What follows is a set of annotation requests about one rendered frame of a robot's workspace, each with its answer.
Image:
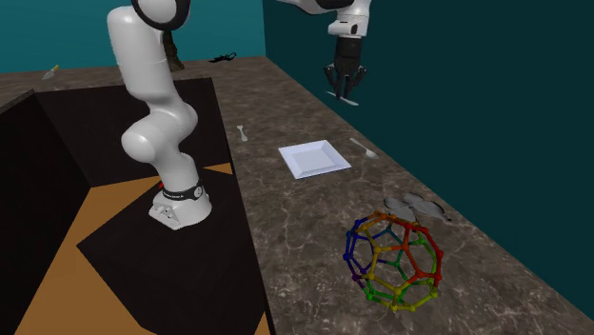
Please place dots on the black robot stand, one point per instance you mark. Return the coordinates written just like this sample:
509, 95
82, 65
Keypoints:
185, 273

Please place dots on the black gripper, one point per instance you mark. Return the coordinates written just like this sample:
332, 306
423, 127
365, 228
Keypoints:
348, 52

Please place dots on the small grey trowel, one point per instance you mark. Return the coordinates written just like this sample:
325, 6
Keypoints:
49, 74

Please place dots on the grey flat leaf-shaped object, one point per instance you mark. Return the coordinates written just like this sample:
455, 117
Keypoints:
429, 208

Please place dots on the white spoon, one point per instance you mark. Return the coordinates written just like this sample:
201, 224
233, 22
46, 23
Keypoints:
370, 152

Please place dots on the small white fork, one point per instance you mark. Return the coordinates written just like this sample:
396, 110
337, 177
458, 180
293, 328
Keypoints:
243, 134

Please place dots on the white square plate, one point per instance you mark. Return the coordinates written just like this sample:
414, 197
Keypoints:
313, 159

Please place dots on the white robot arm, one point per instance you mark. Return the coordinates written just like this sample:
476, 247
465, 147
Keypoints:
153, 88

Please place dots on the black flat tool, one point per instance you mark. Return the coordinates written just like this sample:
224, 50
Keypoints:
223, 58

